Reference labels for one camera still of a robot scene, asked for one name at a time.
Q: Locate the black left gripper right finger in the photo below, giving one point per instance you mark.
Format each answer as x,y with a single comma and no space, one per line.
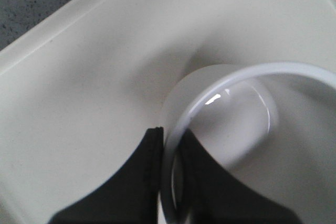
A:
210,194

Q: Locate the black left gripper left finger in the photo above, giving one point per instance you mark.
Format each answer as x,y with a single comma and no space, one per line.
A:
130,195

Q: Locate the white smiley mug black handle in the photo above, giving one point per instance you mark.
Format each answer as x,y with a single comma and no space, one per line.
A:
271,126

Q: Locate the cream rectangular plastic tray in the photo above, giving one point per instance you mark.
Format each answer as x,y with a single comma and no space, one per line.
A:
80,89

